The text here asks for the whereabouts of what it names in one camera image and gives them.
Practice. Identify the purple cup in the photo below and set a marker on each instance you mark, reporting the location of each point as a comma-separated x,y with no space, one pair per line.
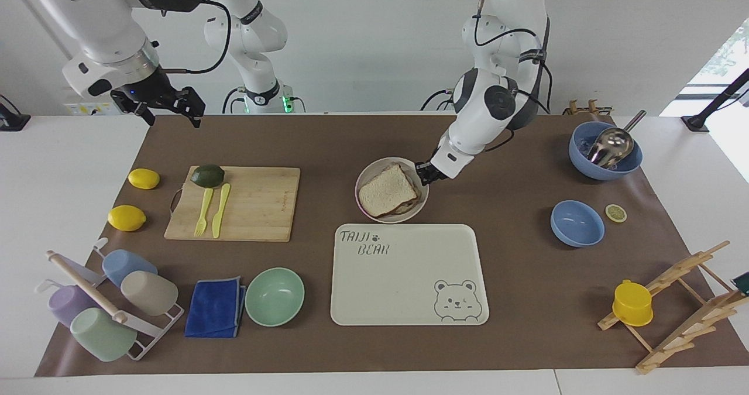
67,302

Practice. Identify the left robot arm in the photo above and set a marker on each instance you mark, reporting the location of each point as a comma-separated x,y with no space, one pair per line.
488,105

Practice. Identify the sandwich bread slice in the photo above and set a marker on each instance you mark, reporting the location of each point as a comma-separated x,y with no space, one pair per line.
408,208
388,191

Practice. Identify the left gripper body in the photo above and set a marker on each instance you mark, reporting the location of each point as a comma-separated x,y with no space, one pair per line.
434,172

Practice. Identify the white cup rack with wooden rod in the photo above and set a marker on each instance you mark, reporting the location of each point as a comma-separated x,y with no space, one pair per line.
88,287

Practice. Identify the yellow lemon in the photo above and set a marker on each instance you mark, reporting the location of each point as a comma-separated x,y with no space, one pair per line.
143,178
126,217

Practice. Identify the yellow-green plastic knife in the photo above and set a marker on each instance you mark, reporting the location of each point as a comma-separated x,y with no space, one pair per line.
221,210

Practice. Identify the green cup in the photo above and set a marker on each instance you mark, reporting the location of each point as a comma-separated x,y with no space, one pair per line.
102,335

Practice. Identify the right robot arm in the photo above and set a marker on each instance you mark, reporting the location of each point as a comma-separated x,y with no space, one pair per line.
99,20

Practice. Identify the wooden cutting board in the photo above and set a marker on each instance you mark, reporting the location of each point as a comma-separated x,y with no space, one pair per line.
263,205

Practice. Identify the large blue bowl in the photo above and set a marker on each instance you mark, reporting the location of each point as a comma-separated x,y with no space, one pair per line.
585,161

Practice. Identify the beige cup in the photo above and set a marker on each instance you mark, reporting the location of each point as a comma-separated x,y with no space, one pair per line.
151,293

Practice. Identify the blue cup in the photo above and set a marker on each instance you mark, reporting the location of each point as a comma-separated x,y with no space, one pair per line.
126,265

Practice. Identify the small wooden rack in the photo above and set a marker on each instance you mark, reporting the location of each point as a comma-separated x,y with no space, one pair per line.
585,109

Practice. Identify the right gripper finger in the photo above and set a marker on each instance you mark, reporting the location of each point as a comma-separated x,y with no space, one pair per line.
192,105
130,103

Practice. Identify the yellow-green plastic fork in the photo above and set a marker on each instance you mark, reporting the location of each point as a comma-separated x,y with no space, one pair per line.
204,208

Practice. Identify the black stand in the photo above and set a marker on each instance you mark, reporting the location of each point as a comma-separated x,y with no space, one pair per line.
717,99
11,119

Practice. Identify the cream tray with bear print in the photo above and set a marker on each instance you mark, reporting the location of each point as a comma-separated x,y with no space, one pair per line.
404,278

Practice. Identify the small blue bowl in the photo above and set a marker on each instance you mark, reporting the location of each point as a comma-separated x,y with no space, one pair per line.
576,224

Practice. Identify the blue folded cloth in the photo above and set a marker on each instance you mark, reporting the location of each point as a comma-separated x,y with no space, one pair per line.
213,308

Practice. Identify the yellow plastic cup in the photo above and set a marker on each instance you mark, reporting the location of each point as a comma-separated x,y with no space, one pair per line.
632,304

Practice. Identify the dark green avocado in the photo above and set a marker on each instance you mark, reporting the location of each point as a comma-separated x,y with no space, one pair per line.
208,175

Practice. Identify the metal ladle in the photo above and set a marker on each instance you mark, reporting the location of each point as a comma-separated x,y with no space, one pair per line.
611,144

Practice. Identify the wooden dish rack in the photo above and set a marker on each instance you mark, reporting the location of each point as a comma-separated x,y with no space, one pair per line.
693,319

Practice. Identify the green bowl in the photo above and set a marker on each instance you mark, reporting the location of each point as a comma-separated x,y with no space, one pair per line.
275,296

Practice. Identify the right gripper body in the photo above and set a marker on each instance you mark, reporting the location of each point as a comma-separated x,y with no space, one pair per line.
149,86

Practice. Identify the halved lime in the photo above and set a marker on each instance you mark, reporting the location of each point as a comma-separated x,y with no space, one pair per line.
615,213

